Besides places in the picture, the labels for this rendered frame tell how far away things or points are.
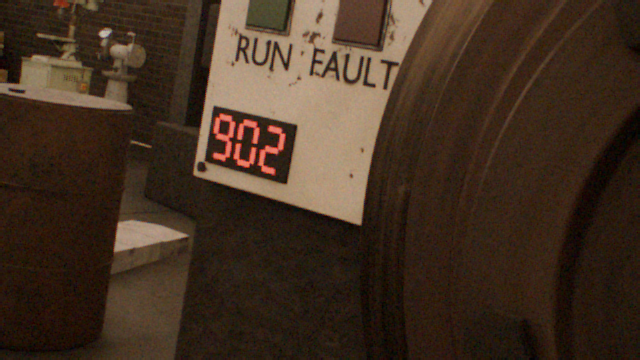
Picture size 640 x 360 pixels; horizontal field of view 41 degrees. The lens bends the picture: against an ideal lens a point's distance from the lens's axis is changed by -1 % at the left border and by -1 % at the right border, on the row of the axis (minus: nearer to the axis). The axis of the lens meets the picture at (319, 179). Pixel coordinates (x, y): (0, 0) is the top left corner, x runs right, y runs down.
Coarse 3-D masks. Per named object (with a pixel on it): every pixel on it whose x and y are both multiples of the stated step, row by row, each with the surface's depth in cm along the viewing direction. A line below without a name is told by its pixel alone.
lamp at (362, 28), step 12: (348, 0) 59; (360, 0) 59; (372, 0) 58; (384, 0) 58; (348, 12) 59; (360, 12) 59; (372, 12) 58; (384, 12) 58; (336, 24) 60; (348, 24) 59; (360, 24) 59; (372, 24) 58; (336, 36) 60; (348, 36) 59; (360, 36) 59; (372, 36) 58
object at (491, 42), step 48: (528, 0) 37; (576, 0) 34; (480, 48) 38; (528, 48) 35; (480, 96) 38; (432, 144) 40; (480, 144) 36; (432, 192) 40; (432, 240) 40; (432, 288) 40; (432, 336) 40
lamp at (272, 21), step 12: (252, 0) 64; (264, 0) 63; (276, 0) 63; (288, 0) 62; (252, 12) 64; (264, 12) 63; (276, 12) 63; (252, 24) 64; (264, 24) 63; (276, 24) 63
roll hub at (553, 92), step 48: (576, 48) 29; (624, 48) 28; (528, 96) 30; (576, 96) 29; (624, 96) 28; (528, 144) 30; (576, 144) 29; (624, 144) 29; (480, 192) 31; (528, 192) 30; (576, 192) 29; (624, 192) 29; (480, 240) 31; (528, 240) 30; (576, 240) 30; (624, 240) 29; (480, 288) 31; (528, 288) 30; (576, 288) 30; (624, 288) 29; (576, 336) 30; (624, 336) 29
